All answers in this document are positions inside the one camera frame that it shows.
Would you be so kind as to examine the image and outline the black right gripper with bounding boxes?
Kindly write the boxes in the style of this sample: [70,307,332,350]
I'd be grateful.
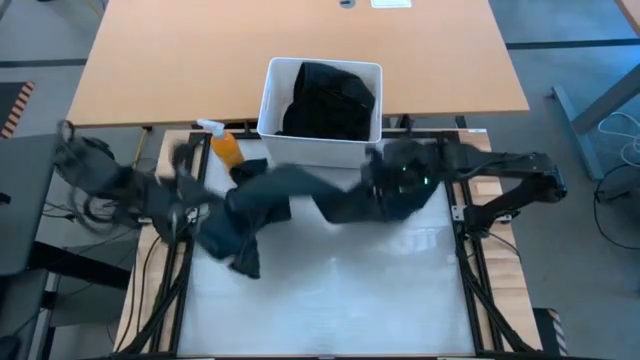
[365,139,447,212]

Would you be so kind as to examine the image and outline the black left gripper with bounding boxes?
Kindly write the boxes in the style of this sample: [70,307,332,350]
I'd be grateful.
[164,143,227,242]

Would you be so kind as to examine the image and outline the dark blue denim jeans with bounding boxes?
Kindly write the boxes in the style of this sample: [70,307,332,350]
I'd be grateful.
[197,157,437,280]

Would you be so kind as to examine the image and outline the dark grey shorts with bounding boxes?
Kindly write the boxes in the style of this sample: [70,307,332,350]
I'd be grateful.
[281,61,376,143]

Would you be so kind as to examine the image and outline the white plastic laundry bin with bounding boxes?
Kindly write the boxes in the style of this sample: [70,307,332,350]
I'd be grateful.
[257,56,384,170]

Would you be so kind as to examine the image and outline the orange spray bottle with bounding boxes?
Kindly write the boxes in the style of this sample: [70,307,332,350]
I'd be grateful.
[196,118,246,171]

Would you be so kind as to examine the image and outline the light wooden desk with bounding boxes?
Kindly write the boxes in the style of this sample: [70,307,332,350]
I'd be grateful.
[64,0,530,129]
[617,0,640,36]

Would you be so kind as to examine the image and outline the dark grey flat panel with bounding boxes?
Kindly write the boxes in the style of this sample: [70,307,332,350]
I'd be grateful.
[0,132,62,277]

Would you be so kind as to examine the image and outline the grey metal desk leg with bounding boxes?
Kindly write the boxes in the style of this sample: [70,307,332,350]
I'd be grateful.
[552,64,640,180]

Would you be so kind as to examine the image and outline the yellow cable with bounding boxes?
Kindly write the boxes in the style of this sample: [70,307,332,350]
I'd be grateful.
[131,127,149,169]

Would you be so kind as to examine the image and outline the black aluminium table frame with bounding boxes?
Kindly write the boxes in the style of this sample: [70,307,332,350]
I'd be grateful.
[119,128,542,360]

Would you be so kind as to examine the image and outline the black floor cable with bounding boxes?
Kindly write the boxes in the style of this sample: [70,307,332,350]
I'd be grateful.
[593,164,640,251]

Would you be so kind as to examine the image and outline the white cable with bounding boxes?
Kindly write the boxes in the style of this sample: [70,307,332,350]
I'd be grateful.
[597,110,640,169]

